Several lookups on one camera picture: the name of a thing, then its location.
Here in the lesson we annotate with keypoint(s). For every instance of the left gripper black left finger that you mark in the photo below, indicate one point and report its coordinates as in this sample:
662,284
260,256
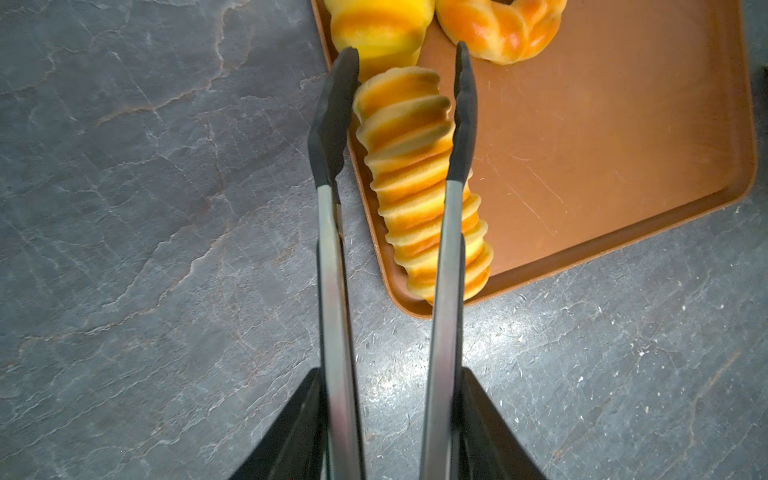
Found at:
294,445

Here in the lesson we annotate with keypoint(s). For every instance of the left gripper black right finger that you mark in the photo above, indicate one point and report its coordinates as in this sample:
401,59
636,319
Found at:
488,448

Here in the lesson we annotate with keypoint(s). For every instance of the steel tongs with black tips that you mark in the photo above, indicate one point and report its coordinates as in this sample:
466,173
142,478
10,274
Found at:
334,130

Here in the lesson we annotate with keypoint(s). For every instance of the ridged long fake bread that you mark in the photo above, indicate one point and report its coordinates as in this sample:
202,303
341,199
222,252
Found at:
407,132

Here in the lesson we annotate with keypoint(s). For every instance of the twisted ring fake bread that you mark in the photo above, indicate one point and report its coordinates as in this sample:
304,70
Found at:
501,33

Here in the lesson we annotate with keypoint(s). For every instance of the yellow round fake bun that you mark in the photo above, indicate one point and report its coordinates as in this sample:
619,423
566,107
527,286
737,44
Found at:
387,33

